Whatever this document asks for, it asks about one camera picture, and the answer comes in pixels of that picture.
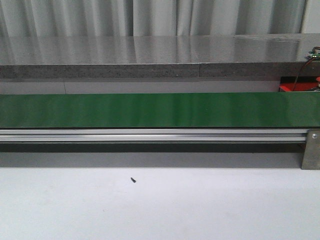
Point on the small green circuit board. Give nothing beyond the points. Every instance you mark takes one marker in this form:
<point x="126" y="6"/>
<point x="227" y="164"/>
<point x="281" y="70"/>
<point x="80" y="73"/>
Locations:
<point x="314" y="54"/>

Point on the metal conveyor support bracket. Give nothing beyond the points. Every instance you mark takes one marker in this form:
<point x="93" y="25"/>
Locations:
<point x="311" y="156"/>

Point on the green conveyor belt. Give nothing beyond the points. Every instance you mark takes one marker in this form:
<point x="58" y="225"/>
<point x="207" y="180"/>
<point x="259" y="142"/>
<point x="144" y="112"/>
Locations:
<point x="162" y="110"/>

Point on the grey stone counter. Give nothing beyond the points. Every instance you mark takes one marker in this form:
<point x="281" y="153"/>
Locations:
<point x="217" y="56"/>

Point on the aluminium conveyor frame rail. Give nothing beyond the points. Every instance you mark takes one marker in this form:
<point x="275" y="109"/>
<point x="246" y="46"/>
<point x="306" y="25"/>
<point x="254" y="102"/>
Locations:
<point x="156" y="135"/>

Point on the red plastic tray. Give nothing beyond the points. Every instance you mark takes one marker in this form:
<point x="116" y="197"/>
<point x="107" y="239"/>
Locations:
<point x="304" y="84"/>

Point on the grey curtain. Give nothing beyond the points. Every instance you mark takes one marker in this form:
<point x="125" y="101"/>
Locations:
<point x="67" y="18"/>

